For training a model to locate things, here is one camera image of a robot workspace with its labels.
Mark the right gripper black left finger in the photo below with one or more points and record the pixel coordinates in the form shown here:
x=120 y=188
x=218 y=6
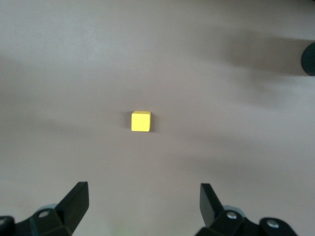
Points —
x=73 y=209

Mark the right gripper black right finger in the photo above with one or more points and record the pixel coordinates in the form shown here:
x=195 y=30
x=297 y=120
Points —
x=211 y=209

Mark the yellow wooden cube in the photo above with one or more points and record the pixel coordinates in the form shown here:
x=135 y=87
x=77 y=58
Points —
x=140 y=121

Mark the black ribbed cylinder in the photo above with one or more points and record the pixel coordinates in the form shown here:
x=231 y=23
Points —
x=308 y=59

